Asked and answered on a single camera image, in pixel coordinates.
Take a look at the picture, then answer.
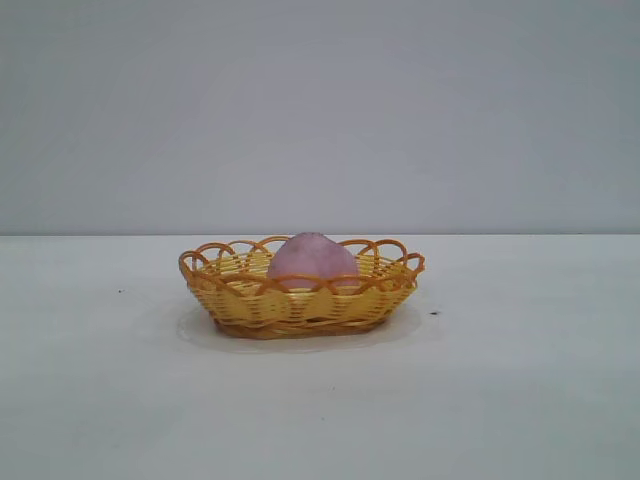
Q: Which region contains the pink round plush ball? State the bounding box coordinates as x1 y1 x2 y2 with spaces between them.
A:
267 231 361 293

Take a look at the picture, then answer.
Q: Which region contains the yellow woven wicker basket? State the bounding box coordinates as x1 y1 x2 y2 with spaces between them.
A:
178 234 427 340

